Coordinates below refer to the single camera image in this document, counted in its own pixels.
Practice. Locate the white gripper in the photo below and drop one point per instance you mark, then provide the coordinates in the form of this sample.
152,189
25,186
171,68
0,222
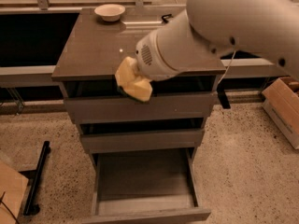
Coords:
146,60

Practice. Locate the yellow sponge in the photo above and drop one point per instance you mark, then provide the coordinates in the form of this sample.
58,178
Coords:
131,82

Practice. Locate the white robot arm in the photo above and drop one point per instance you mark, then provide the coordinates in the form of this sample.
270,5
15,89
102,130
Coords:
206,30

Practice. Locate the grey drawer cabinet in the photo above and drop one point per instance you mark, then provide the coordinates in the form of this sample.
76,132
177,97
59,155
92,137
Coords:
90,59

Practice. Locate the grey top drawer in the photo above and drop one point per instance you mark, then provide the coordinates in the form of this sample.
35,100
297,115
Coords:
100,110

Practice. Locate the grey middle drawer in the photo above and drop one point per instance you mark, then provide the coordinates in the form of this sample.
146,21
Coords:
120,142

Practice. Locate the grey open bottom drawer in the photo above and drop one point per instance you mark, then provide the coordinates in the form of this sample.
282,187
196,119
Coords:
146,187

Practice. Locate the white bowl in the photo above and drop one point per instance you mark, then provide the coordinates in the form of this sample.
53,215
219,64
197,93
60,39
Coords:
110,12

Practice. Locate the cardboard box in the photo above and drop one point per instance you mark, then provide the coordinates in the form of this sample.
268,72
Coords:
282,105

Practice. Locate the cardboard sheet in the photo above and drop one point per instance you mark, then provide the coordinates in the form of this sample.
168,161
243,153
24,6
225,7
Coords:
12,188

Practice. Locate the black metal bar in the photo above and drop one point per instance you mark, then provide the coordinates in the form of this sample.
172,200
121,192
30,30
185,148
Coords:
30,207

